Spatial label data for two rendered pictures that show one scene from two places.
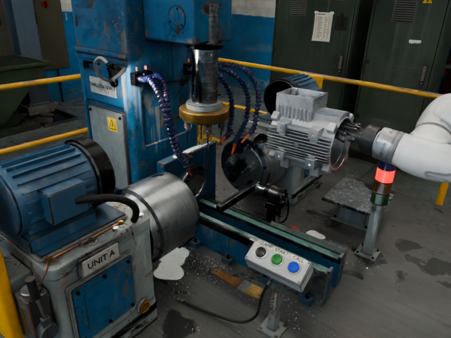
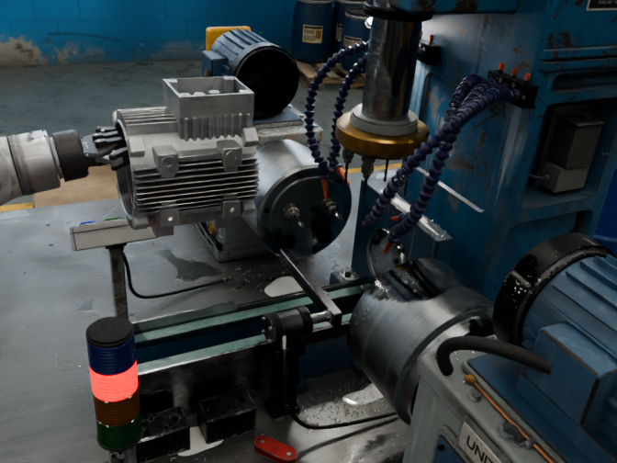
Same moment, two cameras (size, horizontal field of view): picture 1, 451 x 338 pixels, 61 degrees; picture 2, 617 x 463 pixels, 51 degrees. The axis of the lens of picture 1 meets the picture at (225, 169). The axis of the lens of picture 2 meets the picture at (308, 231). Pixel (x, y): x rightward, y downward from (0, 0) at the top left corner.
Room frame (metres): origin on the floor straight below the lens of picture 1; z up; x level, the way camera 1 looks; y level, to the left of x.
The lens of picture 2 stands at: (1.72, -1.05, 1.75)
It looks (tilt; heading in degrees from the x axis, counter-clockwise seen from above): 29 degrees down; 116
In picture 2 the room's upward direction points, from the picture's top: 5 degrees clockwise
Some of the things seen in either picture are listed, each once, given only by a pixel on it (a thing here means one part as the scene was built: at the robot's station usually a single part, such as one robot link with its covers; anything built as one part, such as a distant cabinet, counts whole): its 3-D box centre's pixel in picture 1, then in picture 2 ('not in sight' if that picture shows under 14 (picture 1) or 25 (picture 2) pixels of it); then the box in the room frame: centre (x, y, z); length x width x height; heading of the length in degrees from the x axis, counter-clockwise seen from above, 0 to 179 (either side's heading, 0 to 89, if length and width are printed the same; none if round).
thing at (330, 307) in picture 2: (239, 196); (308, 285); (1.25, -0.06, 1.01); 0.26 x 0.04 x 0.03; 144
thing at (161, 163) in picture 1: (182, 187); (406, 271); (1.39, 0.17, 0.97); 0.30 x 0.11 x 0.34; 144
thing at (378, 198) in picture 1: (380, 196); (118, 423); (1.22, -0.56, 1.05); 0.06 x 0.06 x 0.04
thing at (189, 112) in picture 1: (204, 79); (389, 73); (1.32, 0.08, 1.43); 0.18 x 0.18 x 0.48
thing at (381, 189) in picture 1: (382, 185); (117, 399); (1.22, -0.56, 1.10); 0.06 x 0.06 x 0.04
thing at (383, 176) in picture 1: (384, 174); (114, 374); (1.22, -0.56, 1.14); 0.06 x 0.06 x 0.04
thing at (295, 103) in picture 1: (301, 104); (207, 107); (1.13, -0.22, 1.41); 0.12 x 0.11 x 0.07; 53
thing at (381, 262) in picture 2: (194, 182); (385, 260); (1.35, 0.12, 1.01); 0.15 x 0.02 x 0.15; 144
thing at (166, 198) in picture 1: (141, 223); (283, 189); (1.01, 0.26, 1.04); 0.37 x 0.25 x 0.25; 144
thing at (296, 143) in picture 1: (310, 136); (184, 163); (1.10, -0.26, 1.31); 0.20 x 0.19 x 0.19; 53
